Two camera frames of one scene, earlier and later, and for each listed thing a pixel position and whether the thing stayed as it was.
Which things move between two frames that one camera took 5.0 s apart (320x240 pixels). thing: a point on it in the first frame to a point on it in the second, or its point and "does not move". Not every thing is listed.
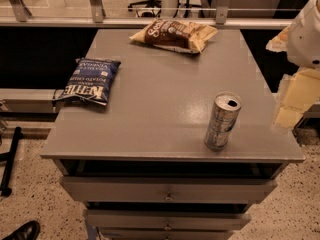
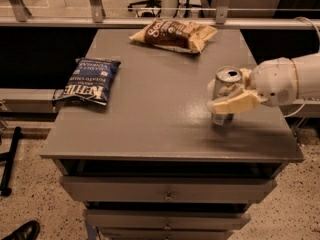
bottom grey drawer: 202,234 does not move
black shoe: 28,231 does not move
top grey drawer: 162,189 does not move
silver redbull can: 225,109 to 227,79
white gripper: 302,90 to 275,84
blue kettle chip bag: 91,80 does not move
